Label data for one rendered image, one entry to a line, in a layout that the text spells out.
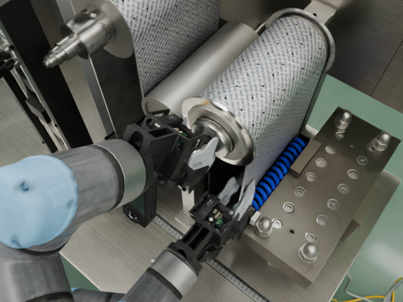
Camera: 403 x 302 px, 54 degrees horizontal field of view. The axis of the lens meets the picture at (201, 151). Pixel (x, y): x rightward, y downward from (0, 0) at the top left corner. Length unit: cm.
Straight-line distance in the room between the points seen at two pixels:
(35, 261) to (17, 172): 11
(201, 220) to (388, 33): 46
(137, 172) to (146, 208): 11
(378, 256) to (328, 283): 109
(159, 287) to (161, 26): 43
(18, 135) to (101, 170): 78
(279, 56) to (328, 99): 173
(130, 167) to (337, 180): 56
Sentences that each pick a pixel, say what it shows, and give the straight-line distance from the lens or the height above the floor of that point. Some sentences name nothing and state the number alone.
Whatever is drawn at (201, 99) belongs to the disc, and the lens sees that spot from 60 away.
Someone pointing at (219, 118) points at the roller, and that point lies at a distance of 59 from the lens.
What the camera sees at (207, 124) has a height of 129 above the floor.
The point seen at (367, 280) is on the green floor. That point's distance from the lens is 197.
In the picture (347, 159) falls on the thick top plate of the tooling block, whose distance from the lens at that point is 92.
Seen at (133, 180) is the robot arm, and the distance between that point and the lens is 43.
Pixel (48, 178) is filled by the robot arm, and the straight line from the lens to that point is 36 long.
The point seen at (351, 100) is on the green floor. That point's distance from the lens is 243.
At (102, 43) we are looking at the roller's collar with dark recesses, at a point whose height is 133.
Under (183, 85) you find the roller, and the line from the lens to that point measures 72.
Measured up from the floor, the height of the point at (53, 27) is 101.
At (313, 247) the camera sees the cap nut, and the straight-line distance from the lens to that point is 77.
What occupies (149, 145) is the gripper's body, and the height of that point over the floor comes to 140.
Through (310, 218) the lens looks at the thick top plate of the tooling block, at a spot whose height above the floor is 103.
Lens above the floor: 178
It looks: 59 degrees down
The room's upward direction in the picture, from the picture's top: straight up
